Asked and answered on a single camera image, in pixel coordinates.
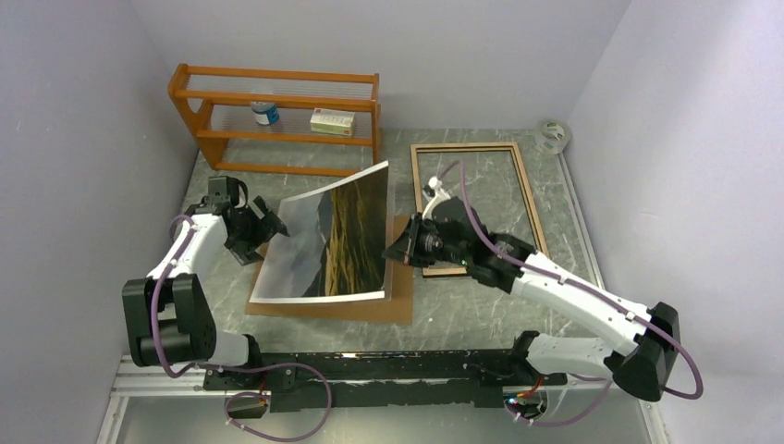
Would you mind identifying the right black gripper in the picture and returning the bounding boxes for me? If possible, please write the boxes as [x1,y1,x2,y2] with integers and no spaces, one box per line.
[384,211,470,267]

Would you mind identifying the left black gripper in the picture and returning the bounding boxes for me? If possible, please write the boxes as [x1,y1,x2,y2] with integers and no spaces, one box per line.
[225,197,288,265]

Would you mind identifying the brown backing board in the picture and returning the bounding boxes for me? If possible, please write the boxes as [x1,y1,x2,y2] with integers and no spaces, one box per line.
[249,209,389,306]

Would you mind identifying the landscape photo print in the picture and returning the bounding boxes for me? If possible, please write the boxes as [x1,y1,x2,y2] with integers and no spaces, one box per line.
[250,161,389,304]

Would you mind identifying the picture frame black and wood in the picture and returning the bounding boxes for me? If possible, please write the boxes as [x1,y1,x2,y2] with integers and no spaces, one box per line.
[410,142,549,254]

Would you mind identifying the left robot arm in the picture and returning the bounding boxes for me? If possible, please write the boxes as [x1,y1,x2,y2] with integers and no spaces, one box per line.
[122,176,288,389]

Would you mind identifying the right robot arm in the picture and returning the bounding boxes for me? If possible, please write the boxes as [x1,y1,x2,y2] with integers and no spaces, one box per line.
[383,213,680,401]

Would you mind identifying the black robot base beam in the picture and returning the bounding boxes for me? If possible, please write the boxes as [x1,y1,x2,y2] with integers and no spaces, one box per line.
[202,334,568,413]

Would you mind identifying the orange wooden shelf rack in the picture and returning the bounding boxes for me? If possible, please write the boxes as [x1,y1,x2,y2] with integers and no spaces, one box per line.
[167,63,381,177]

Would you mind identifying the blue white small jar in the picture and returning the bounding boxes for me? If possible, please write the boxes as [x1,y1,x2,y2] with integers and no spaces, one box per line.
[250,101,279,126]

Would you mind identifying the white cream small box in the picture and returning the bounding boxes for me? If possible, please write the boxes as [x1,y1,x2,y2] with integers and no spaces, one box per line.
[310,108,356,137]

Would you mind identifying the clear tape roll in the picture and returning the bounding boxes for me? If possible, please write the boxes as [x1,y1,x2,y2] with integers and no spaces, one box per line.
[533,119,572,155]

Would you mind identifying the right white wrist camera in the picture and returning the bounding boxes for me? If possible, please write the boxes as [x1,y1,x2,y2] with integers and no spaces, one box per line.
[422,176,451,220]

